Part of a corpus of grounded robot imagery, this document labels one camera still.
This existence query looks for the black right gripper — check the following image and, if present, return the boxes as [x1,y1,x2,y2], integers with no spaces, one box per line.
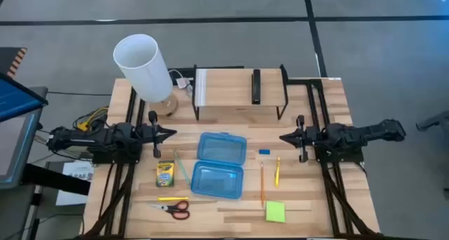
[279,114,328,163]

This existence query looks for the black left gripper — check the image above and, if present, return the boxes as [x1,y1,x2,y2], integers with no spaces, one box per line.
[135,109,177,159]

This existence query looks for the yellow pen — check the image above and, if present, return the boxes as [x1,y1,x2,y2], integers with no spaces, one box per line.
[274,156,281,189]

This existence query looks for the yellow green crayon box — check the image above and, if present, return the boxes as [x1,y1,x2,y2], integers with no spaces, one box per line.
[156,159,175,188]

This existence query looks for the orange pencil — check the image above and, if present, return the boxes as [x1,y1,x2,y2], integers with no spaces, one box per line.
[260,161,265,208]

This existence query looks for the blue translucent plastic pencil box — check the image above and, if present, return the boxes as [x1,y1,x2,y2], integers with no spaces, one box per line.
[190,132,248,200]

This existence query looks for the black stapler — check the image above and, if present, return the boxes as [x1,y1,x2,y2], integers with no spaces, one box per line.
[251,69,262,105]

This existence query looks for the white shade wooden base lamp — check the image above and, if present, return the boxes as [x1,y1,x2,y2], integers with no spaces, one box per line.
[112,34,179,119]

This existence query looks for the green sticky notes pad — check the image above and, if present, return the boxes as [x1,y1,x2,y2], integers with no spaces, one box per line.
[265,200,287,224]

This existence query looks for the wooden shelf black metal legs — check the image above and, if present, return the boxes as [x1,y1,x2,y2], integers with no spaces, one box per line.
[192,64,290,121]

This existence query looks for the white printed paper sheet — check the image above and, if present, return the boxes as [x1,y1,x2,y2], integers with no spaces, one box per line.
[55,161,95,206]

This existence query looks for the blue screen monitor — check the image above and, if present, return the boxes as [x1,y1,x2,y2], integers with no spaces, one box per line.
[0,72,49,124]

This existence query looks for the grey screen monitor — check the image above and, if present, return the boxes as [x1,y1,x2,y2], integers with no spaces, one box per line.
[0,108,43,191]

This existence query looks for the hazard striped black mat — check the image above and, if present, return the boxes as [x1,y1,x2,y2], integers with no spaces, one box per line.
[0,46,28,79]

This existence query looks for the black aluminium frame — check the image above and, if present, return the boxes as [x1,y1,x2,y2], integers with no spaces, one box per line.
[83,87,147,238]
[287,78,380,238]

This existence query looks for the yellow cables bundle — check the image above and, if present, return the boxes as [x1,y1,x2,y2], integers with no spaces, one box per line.
[72,106,110,132]

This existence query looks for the red black handled scissors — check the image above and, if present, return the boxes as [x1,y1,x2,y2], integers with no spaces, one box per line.
[149,200,191,220]

